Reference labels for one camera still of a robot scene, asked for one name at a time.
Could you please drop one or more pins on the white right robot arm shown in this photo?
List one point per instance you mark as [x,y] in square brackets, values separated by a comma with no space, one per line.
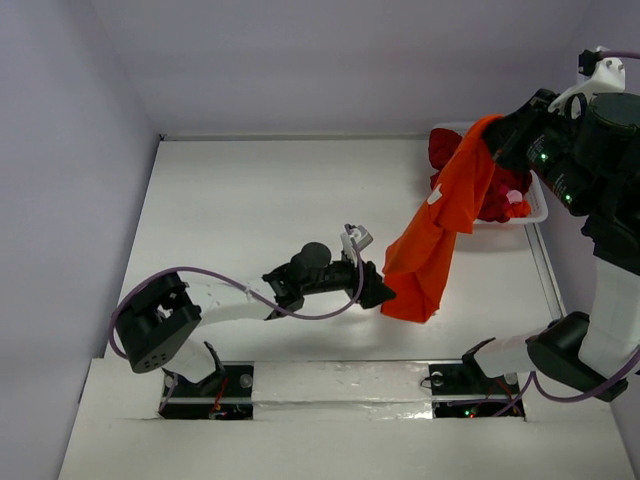
[586,153]

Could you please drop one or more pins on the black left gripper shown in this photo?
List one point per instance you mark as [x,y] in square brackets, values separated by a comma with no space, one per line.
[363,279]

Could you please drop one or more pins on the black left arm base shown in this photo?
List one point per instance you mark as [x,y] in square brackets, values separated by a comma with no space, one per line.
[229,399]

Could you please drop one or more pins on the pink garment in basket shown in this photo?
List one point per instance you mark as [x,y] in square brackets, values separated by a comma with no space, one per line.
[513,196]

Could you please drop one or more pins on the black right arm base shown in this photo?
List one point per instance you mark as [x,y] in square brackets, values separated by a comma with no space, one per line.
[459,391]

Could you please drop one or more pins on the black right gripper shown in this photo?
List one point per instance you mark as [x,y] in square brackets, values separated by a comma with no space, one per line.
[507,138]

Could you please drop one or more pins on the white plastic basket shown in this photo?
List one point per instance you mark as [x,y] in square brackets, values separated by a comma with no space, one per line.
[534,196]

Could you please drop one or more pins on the dark red t-shirt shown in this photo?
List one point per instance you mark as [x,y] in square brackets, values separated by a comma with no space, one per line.
[442,145]

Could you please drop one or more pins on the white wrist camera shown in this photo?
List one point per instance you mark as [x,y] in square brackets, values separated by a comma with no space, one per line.
[599,73]
[354,239]

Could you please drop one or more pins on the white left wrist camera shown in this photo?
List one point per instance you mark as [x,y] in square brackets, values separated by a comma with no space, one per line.
[354,239]

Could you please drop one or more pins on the orange-red garment in basket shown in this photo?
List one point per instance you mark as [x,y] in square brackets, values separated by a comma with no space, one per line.
[518,210]

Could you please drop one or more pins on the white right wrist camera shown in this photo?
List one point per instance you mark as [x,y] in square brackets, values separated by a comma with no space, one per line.
[599,73]

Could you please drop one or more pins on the orange t-shirt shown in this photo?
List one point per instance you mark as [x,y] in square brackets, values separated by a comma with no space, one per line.
[417,264]

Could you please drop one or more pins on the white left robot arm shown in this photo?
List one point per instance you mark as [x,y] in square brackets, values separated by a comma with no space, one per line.
[152,326]

